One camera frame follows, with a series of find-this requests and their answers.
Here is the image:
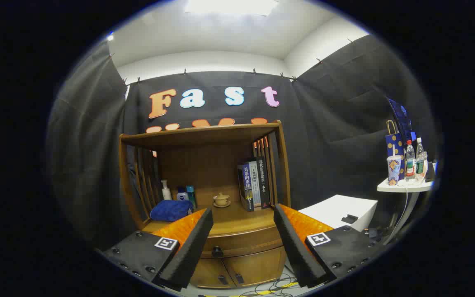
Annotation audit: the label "light blue book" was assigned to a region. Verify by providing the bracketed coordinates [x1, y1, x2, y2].
[249, 161, 262, 210]

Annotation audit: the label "wooden cabinet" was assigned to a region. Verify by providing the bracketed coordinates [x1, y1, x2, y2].
[118, 120, 292, 289]

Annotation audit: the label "patterned paper cup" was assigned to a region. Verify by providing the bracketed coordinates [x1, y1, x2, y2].
[387, 155, 402, 186]

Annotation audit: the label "beige lidded teacup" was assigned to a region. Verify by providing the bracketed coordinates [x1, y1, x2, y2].
[213, 192, 232, 208]

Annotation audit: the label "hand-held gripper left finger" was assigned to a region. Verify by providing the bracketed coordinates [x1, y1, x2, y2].
[103, 207, 214, 292]

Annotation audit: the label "teal bottle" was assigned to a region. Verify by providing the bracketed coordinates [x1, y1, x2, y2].
[186, 185, 198, 209]

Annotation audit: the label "blue towel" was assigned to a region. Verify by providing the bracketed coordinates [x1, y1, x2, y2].
[150, 200, 194, 222]

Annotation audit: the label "blue dotted gift bag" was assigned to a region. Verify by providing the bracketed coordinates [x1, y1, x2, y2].
[385, 120, 406, 180]

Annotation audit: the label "wooden drawer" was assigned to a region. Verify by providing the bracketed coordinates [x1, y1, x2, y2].
[200, 225, 284, 259]

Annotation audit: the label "black book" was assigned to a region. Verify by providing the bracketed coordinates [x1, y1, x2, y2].
[256, 157, 271, 209]

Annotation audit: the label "wooden countertop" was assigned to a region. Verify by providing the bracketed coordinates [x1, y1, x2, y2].
[142, 201, 277, 238]

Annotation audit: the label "white box unit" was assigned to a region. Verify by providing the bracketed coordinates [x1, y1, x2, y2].
[298, 194, 379, 232]

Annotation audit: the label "ceiling light panel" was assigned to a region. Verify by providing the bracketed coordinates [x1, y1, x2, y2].
[185, 0, 279, 17]

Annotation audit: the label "floor cables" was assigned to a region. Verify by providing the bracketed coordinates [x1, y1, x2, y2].
[237, 272, 300, 297]

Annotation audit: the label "green label water bottle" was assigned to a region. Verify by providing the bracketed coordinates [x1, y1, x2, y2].
[415, 137, 428, 182]

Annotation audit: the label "dark blue patterned bag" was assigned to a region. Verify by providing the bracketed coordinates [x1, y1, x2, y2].
[387, 97, 418, 145]

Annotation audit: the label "wooden cabinet door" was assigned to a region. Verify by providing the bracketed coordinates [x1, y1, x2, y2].
[223, 246, 287, 288]
[190, 258, 236, 289]

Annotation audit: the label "black floor device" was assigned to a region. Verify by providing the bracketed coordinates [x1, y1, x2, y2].
[361, 227, 383, 243]

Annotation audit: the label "white side table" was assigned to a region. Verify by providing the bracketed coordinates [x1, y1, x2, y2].
[377, 177, 434, 246]

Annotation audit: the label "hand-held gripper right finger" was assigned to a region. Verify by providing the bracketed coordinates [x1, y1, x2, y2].
[273, 203, 386, 288]

